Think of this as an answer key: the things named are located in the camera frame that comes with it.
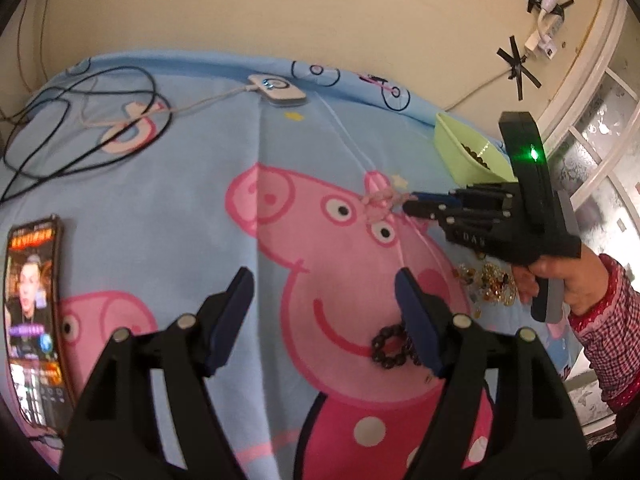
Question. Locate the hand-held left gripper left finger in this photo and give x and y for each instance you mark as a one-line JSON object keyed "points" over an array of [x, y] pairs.
{"points": [[235, 310]]}

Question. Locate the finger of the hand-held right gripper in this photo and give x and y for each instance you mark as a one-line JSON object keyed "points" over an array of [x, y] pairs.
{"points": [[435, 197], [450, 213]]}

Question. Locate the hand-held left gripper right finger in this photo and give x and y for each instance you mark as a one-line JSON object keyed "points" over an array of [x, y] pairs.
{"points": [[417, 320]]}

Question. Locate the green plastic bowl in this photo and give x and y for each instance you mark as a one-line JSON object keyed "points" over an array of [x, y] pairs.
{"points": [[457, 157]]}

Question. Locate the pile of gold jewelry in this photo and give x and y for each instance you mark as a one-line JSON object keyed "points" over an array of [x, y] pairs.
{"points": [[492, 285]]}

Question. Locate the person's right forearm checkered sleeve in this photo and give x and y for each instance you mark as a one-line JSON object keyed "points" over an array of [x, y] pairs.
{"points": [[612, 340]]}

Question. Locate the person's right hand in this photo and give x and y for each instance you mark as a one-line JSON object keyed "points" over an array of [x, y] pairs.
{"points": [[585, 280]]}

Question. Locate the blue cartoon pig blanket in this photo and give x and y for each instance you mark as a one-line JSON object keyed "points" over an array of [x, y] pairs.
{"points": [[200, 220]]}

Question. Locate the white power adapter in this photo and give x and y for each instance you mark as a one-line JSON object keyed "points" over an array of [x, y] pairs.
{"points": [[547, 35]]}

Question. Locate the white controller with blue light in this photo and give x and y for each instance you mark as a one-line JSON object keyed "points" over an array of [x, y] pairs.
{"points": [[277, 89]]}

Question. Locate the smartphone with lit screen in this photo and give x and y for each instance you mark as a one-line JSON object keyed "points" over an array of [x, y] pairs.
{"points": [[32, 310]]}

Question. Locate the white window frame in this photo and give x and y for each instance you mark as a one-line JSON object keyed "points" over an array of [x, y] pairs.
{"points": [[585, 95]]}

